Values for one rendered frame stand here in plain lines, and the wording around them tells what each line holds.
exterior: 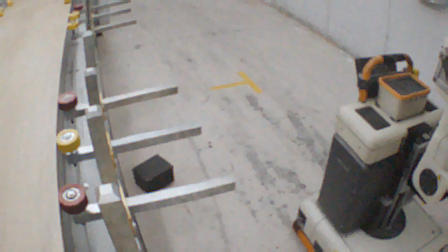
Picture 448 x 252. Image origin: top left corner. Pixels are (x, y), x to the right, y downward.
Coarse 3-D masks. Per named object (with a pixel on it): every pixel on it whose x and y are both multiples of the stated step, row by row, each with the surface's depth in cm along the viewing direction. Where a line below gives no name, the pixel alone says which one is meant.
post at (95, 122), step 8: (88, 112) 64; (96, 112) 64; (88, 120) 64; (96, 120) 65; (88, 128) 65; (96, 128) 66; (104, 128) 66; (96, 136) 67; (104, 136) 67; (96, 144) 67; (104, 144) 68; (96, 152) 68; (104, 152) 69; (96, 160) 69; (104, 160) 70; (104, 168) 71; (112, 168) 72; (104, 176) 72; (112, 176) 73; (104, 184) 73
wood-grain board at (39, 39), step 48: (48, 0) 271; (0, 48) 172; (48, 48) 161; (0, 96) 120; (48, 96) 118; (0, 144) 94; (48, 144) 94; (0, 192) 76; (48, 192) 78; (0, 240) 63; (48, 240) 66
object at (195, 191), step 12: (216, 180) 93; (228, 180) 93; (156, 192) 89; (168, 192) 89; (180, 192) 89; (192, 192) 89; (204, 192) 91; (216, 192) 92; (96, 204) 84; (132, 204) 85; (144, 204) 86; (156, 204) 87; (168, 204) 89; (72, 216) 80; (84, 216) 81; (96, 216) 82
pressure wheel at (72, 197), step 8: (72, 184) 80; (64, 192) 78; (72, 192) 78; (80, 192) 78; (64, 200) 76; (72, 200) 76; (80, 200) 76; (64, 208) 76; (72, 208) 75; (80, 208) 77
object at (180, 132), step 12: (156, 132) 109; (168, 132) 109; (180, 132) 110; (192, 132) 112; (120, 144) 104; (132, 144) 106; (144, 144) 108; (156, 144) 109; (72, 156) 99; (84, 156) 101
